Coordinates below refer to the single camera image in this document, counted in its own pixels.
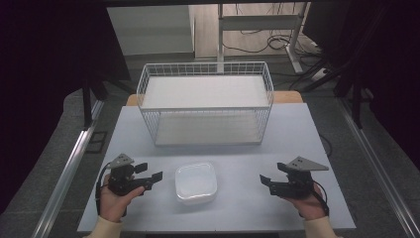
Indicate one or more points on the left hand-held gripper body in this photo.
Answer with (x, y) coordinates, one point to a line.
(120, 180)

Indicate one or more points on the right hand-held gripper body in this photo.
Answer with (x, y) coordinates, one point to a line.
(297, 185)

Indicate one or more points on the person's left hand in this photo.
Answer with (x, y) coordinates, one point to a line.
(112, 205)

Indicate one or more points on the person's right hand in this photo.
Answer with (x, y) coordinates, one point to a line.
(312, 206)

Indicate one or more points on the white plastic container with lid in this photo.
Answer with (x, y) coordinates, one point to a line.
(196, 182)

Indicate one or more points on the black metal stand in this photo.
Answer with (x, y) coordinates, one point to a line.
(357, 105)
(87, 105)

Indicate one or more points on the white power strip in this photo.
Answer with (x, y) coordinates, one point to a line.
(320, 74)

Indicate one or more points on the white cabinet panel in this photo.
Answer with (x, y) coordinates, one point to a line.
(152, 29)

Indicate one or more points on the black floor socket frame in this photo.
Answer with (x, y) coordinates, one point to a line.
(96, 142)

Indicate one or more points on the aluminium rail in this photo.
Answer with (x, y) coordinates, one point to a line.
(66, 178)
(379, 172)

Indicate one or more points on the white metal desk frame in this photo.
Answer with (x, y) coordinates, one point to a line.
(259, 22)

